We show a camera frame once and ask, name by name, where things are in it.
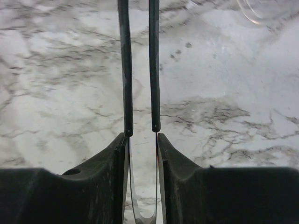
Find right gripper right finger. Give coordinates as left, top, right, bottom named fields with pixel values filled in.
left=157, top=133, right=299, bottom=224

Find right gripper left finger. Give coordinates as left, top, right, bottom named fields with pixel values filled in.
left=0, top=133, right=128, bottom=224

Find black metal tongs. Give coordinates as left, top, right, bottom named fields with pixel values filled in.
left=117, top=0, right=161, bottom=224

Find clear plastic tray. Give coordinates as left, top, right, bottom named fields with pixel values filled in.
left=236, top=0, right=274, bottom=25

